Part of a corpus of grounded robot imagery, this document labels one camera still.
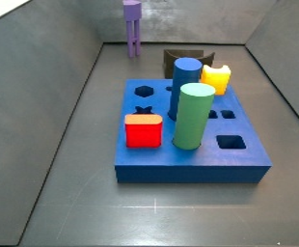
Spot purple three prong peg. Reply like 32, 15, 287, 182
123, 0, 142, 57

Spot blue shape sorter board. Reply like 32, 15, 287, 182
115, 79, 272, 183

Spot red block with orange top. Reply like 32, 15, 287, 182
124, 114, 163, 148

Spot green cylinder peg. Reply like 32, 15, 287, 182
172, 83, 215, 150

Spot dark blue cylinder peg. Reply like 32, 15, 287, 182
168, 57, 203, 121

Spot yellow notched block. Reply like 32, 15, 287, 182
200, 65, 231, 96

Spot black curved block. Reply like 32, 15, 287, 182
164, 49, 215, 79

